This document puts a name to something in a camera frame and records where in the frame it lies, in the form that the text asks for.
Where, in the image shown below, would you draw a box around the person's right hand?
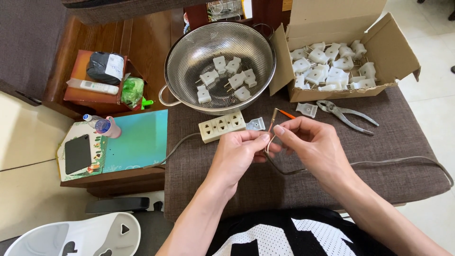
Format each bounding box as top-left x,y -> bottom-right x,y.
273,115 -> 357,195

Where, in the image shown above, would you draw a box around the person's left hand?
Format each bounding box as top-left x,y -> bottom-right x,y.
209,130 -> 282,200

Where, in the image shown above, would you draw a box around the grey cable bare ends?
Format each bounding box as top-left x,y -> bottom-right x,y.
263,108 -> 455,188

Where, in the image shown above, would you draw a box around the white plug cover half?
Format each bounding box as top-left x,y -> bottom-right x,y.
296,103 -> 318,119

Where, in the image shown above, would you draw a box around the steel slip-joint pliers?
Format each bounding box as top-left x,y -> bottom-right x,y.
316,100 -> 380,136

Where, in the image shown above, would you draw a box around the clear plug cover half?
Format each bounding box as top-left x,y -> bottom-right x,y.
246,117 -> 266,131

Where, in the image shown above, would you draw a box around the scattered white plugs group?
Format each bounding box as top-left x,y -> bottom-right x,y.
195,55 -> 258,104

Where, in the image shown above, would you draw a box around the heap of white plugs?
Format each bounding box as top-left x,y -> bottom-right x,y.
290,40 -> 378,91

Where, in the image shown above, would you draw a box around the black and white jersey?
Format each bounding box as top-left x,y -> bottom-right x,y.
205,208 -> 399,256

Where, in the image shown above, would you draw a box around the teal board with floral edge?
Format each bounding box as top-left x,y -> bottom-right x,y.
56,109 -> 168,182

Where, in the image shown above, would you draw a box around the perforated steel colander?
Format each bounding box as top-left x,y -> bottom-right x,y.
159,21 -> 277,116

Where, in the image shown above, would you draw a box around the low brown wooden stand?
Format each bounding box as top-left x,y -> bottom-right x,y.
60,166 -> 166,198

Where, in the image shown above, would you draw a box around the green plastic bag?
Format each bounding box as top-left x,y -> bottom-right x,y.
120,76 -> 145,109

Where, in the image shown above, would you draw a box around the pink cup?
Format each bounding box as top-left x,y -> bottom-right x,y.
105,116 -> 122,139

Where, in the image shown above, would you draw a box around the open cardboard box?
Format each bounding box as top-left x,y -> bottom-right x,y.
269,0 -> 422,103

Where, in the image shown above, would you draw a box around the clear bottle with blue cap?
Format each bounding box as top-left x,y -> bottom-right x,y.
82,113 -> 112,134

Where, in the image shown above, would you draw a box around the brown wooden side table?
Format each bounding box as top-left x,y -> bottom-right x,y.
42,8 -> 186,120

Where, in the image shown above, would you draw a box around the dark red cabinet with glassware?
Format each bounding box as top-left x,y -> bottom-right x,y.
184,0 -> 293,32

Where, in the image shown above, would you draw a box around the white remote control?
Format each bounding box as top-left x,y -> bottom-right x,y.
80,80 -> 119,96

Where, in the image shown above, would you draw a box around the black rectangular pad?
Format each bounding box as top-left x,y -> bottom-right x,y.
64,134 -> 92,175

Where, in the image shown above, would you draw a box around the black bag with white label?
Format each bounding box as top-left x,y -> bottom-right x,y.
86,51 -> 125,86

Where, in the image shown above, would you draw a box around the orange wooden tray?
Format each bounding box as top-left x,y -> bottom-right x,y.
64,49 -> 143,111

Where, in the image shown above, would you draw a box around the white plastic seat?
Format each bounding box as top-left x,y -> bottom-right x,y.
3,212 -> 142,256

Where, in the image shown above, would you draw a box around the grey fabric sofa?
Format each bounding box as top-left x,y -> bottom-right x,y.
0,0 -> 69,107

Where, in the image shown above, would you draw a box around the beige power strip with cord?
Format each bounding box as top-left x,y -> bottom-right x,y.
142,110 -> 247,170

